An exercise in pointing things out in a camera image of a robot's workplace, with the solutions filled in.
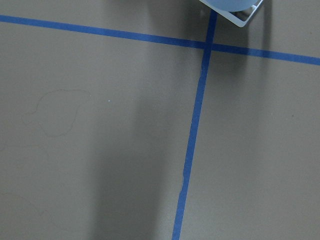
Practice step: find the blue cup on rack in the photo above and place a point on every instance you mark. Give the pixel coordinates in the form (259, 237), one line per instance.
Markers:
(232, 5)

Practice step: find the white wire cup rack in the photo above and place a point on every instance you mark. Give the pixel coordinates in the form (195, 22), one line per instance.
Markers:
(238, 18)

